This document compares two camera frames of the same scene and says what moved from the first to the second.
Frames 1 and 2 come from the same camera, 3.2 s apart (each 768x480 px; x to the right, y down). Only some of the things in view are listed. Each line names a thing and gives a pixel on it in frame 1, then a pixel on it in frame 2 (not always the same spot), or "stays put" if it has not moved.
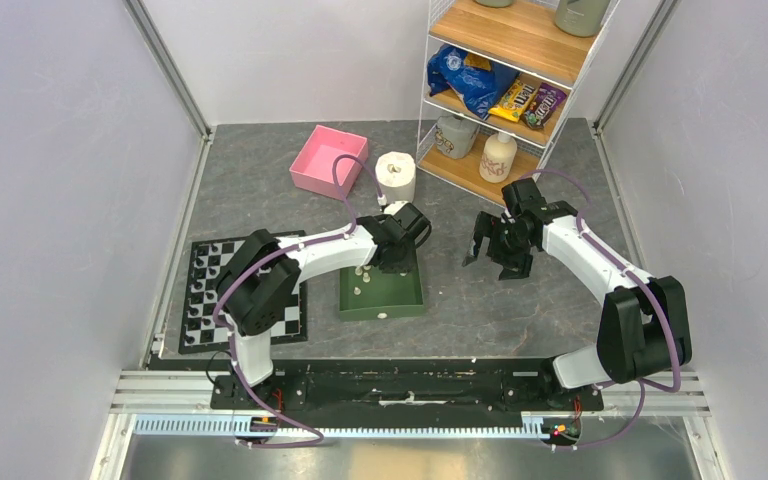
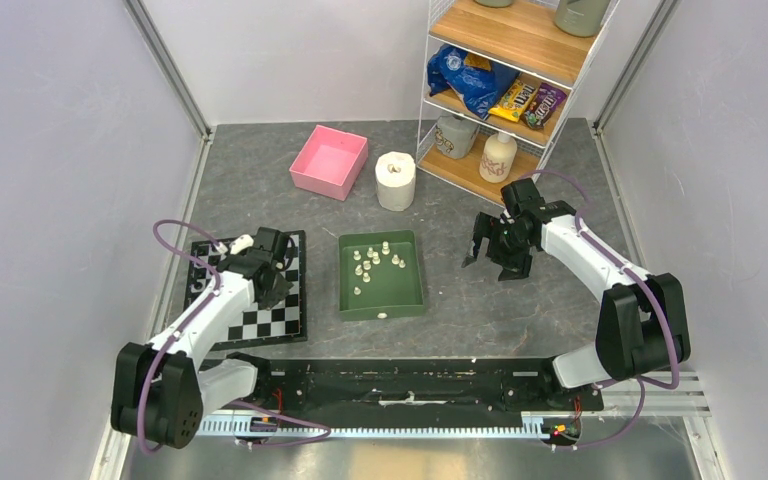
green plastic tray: x=369 y=292 stays put
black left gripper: x=405 y=266 -> x=268 y=302
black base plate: x=413 y=385 stays put
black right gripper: x=516 y=266 stays put
